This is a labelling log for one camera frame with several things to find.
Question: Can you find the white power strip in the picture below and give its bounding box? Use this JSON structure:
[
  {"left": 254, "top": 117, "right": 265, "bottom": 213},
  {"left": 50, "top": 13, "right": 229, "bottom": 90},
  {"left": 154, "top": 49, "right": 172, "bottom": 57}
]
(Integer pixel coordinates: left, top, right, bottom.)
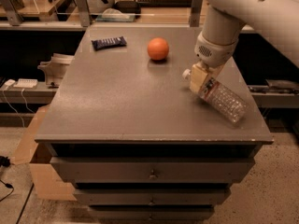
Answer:
[{"left": 13, "top": 78, "right": 38, "bottom": 89}]

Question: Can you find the black keyboard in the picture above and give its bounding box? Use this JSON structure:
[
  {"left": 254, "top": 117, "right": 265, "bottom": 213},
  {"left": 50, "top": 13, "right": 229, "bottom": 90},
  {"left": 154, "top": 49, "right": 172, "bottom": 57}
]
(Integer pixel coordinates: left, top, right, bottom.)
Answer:
[{"left": 137, "top": 0, "right": 192, "bottom": 7}]

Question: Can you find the white cable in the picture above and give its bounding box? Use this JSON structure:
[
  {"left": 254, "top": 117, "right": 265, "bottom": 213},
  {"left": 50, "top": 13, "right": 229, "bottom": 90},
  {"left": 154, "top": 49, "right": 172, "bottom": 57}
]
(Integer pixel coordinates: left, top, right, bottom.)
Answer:
[{"left": 2, "top": 85, "right": 36, "bottom": 128}]

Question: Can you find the black bowl on shelf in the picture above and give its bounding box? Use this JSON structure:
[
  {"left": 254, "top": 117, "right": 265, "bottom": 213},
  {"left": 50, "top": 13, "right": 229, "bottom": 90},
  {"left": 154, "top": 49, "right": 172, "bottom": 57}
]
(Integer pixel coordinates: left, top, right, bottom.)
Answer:
[{"left": 113, "top": 0, "right": 141, "bottom": 17}]

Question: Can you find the dark blue snack bar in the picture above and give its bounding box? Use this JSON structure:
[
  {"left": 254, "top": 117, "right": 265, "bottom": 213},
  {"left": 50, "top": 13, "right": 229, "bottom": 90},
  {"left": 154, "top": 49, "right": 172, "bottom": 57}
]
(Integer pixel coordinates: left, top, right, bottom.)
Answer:
[{"left": 92, "top": 36, "right": 127, "bottom": 51}]

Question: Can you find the cardboard box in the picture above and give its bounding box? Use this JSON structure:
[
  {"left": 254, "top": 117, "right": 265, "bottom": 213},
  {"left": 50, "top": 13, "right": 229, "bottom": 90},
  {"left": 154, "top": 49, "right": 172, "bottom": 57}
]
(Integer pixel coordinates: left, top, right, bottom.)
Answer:
[{"left": 12, "top": 105, "right": 76, "bottom": 201}]

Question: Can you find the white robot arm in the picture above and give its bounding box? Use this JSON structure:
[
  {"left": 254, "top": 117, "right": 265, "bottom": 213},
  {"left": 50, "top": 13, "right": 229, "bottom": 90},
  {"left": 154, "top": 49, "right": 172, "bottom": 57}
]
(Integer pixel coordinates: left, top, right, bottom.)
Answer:
[{"left": 189, "top": 0, "right": 299, "bottom": 93}]

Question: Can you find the black cable on floor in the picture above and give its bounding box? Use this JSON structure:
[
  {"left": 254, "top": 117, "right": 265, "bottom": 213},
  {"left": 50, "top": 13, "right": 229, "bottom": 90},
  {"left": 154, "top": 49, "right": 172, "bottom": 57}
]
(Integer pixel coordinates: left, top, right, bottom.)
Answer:
[{"left": 0, "top": 155, "right": 15, "bottom": 203}]

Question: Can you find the white plastic bracket part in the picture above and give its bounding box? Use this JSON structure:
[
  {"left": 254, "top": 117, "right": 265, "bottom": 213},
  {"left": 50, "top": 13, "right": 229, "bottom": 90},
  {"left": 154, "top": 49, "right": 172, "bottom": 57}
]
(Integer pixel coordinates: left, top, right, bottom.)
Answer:
[{"left": 37, "top": 53, "right": 74, "bottom": 87}]

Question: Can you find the orange ball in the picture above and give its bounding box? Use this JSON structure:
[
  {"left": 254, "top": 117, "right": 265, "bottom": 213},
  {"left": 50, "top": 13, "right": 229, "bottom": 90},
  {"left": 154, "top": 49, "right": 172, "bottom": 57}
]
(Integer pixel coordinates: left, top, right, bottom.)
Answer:
[{"left": 147, "top": 37, "right": 169, "bottom": 61}]

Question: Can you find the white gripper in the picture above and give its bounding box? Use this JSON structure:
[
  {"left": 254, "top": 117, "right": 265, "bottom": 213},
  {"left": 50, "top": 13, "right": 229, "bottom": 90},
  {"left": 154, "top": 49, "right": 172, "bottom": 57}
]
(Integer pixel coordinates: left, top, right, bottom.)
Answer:
[{"left": 190, "top": 33, "right": 238, "bottom": 93}]

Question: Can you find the clear plastic water bottle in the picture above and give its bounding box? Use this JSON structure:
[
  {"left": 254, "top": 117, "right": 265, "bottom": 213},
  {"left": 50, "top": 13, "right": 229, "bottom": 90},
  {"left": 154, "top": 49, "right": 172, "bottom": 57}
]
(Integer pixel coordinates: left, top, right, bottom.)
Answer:
[{"left": 181, "top": 68, "right": 249, "bottom": 124}]

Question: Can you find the grey drawer cabinet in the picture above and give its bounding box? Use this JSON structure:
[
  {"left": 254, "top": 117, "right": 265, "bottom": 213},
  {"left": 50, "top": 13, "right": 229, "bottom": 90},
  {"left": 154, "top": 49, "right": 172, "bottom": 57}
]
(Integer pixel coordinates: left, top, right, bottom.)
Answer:
[{"left": 36, "top": 26, "right": 272, "bottom": 220}]

